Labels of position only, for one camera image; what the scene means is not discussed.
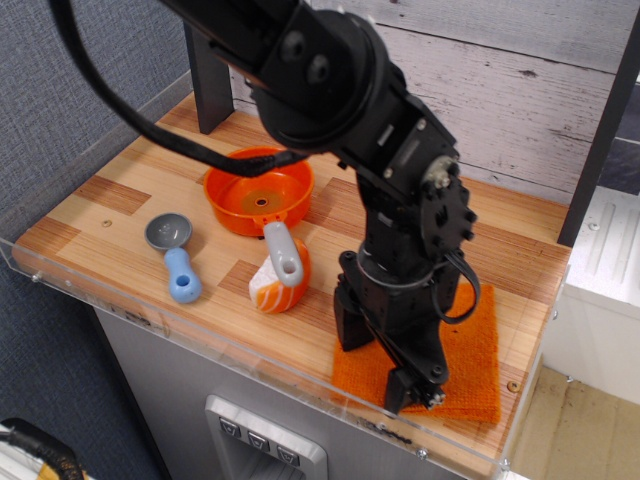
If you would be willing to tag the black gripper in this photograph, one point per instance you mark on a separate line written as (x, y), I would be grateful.
(402, 319)

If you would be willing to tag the orange cloth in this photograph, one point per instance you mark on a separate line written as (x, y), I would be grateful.
(472, 392)

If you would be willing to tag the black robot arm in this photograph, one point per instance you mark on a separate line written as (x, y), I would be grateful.
(323, 82)

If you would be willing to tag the salmon sushi toy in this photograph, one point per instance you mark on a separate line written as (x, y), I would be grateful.
(269, 295)

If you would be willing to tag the silver dispenser button panel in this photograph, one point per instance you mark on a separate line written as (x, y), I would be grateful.
(251, 447)

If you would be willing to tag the grey toy kitchen cabinet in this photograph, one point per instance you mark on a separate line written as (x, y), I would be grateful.
(171, 383)

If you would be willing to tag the white side counter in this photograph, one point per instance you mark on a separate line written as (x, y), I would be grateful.
(593, 332)

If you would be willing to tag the grey blue toy scoop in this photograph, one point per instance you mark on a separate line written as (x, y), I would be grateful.
(168, 233)

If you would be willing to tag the yellow black object bottom left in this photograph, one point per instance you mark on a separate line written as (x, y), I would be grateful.
(27, 452)

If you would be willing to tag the orange toy pan grey handle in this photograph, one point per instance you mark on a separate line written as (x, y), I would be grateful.
(266, 206)

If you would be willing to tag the dark right frame post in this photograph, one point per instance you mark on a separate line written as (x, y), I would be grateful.
(609, 123)

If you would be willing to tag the dark frame post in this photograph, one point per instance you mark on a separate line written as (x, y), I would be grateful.
(609, 123)
(211, 82)

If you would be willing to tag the dark left frame post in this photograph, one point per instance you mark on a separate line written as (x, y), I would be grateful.
(211, 82)

